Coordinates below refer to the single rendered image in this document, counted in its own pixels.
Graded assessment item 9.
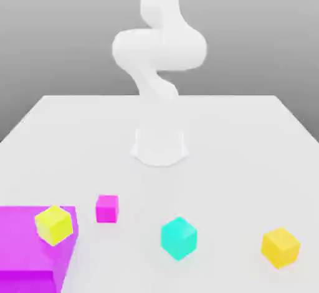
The small cyan cube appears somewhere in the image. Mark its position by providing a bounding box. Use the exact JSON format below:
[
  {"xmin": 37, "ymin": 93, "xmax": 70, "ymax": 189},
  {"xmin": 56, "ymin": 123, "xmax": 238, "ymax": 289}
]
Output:
[{"xmin": 160, "ymin": 216, "xmax": 198, "ymax": 262}]

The small magenta cube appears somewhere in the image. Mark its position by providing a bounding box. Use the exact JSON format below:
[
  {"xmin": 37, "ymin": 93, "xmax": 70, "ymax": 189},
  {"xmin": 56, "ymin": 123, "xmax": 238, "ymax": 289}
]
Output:
[{"xmin": 95, "ymin": 194, "xmax": 120, "ymax": 224}]

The large magenta box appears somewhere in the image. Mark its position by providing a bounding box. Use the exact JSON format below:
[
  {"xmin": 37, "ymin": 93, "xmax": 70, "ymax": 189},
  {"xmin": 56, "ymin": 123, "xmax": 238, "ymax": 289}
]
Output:
[{"xmin": 0, "ymin": 205, "xmax": 80, "ymax": 293}]

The small golden yellow cube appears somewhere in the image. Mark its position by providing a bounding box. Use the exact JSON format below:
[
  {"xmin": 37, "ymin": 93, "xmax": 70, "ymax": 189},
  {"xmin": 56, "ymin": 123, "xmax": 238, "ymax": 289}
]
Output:
[{"xmin": 260, "ymin": 227, "xmax": 302, "ymax": 269}]

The small lime yellow cube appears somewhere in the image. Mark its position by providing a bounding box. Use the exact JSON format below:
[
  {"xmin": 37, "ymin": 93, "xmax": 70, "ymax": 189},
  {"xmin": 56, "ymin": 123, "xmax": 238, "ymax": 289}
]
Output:
[{"xmin": 34, "ymin": 205, "xmax": 74, "ymax": 247}]

